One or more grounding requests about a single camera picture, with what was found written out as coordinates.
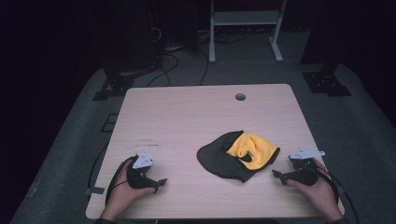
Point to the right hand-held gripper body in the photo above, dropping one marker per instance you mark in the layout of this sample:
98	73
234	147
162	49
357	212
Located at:
303	174

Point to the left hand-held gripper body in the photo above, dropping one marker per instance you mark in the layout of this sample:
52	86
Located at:
141	179

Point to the yellow and black cloth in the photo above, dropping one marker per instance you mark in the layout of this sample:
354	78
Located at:
214	158

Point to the person's left hand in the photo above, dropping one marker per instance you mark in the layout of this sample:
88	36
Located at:
121	196

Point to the person's right hand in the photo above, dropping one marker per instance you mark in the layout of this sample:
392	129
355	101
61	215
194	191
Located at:
323	196

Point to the grey tape strip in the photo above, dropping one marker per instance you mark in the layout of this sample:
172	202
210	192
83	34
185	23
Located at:
95	190

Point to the black stand base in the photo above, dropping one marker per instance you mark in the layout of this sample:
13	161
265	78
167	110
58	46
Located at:
116	84
325	82

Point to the white metal stand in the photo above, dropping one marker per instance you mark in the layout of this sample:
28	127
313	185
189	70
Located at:
246	17

